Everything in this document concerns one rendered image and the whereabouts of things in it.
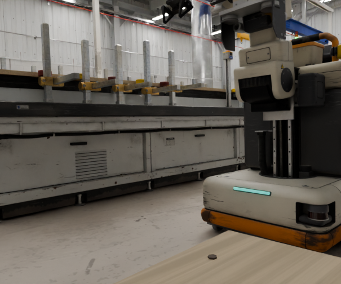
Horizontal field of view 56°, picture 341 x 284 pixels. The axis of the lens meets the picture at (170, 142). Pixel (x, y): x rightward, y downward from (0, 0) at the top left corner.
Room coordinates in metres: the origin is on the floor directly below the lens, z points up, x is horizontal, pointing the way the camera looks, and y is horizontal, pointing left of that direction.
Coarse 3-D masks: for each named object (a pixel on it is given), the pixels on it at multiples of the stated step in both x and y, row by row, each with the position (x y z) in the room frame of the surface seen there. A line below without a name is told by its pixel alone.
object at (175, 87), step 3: (162, 87) 2.31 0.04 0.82; (165, 87) 2.28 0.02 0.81; (168, 87) 2.26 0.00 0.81; (171, 87) 2.24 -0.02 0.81; (174, 87) 2.22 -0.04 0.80; (177, 87) 2.20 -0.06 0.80; (153, 90) 2.38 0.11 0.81; (156, 90) 2.36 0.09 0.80; (159, 90) 2.33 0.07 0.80; (162, 90) 2.31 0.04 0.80; (165, 90) 2.28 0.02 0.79; (168, 90) 2.26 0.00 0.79; (171, 90) 2.26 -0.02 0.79; (138, 93) 2.51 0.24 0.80; (141, 93) 2.48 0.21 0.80
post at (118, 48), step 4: (116, 48) 2.20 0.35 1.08; (120, 48) 2.21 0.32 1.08; (116, 52) 2.20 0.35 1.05; (120, 52) 2.21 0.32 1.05; (116, 56) 2.21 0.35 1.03; (120, 56) 2.21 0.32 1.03; (116, 60) 2.21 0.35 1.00; (120, 60) 2.21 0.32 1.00; (116, 64) 2.21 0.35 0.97; (120, 64) 2.21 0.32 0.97; (116, 68) 2.21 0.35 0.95; (120, 68) 2.21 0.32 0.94; (116, 72) 2.21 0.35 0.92; (120, 72) 2.21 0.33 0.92; (116, 76) 2.21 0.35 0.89; (120, 76) 2.20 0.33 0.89; (120, 80) 2.20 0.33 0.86; (116, 92) 2.22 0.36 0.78; (120, 92) 2.20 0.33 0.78; (116, 96) 2.22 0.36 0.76; (120, 96) 2.20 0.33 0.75; (120, 100) 2.20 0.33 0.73
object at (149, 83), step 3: (135, 84) 2.13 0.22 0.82; (138, 84) 2.10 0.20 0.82; (141, 84) 2.08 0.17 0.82; (144, 84) 2.06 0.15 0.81; (147, 84) 2.04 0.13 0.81; (150, 84) 2.04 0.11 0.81; (126, 87) 2.20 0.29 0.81; (129, 87) 2.18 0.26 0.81; (132, 87) 2.15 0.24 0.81; (135, 87) 2.13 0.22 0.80; (138, 87) 2.11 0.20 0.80; (141, 87) 2.10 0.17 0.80; (144, 87) 2.10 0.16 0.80; (111, 90) 2.34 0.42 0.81; (114, 93) 2.34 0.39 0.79
